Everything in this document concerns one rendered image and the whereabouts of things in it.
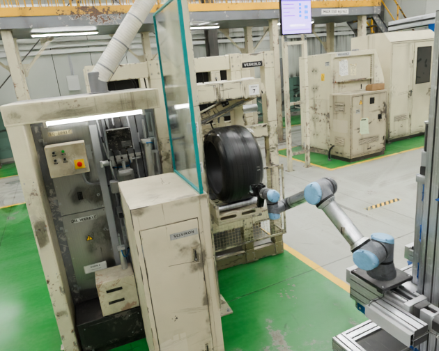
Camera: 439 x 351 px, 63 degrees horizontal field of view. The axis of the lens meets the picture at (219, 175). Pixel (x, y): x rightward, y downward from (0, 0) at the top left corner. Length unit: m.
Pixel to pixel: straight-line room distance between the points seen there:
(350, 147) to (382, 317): 5.24
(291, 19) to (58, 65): 6.98
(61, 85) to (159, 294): 9.69
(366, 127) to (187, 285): 5.72
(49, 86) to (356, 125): 8.11
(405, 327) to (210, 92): 1.96
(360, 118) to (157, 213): 5.70
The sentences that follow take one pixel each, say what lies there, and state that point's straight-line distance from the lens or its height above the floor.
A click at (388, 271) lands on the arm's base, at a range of 2.17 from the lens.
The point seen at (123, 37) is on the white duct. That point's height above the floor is 2.15.
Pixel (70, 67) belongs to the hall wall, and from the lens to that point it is 11.30.
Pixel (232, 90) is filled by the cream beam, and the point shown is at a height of 1.72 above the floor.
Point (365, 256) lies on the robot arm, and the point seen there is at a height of 0.91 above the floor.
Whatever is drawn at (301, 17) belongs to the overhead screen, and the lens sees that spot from 6.59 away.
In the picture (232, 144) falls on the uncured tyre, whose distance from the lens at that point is 2.50.
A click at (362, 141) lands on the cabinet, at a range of 7.25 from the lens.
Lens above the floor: 1.87
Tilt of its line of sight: 16 degrees down
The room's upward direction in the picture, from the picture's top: 6 degrees counter-clockwise
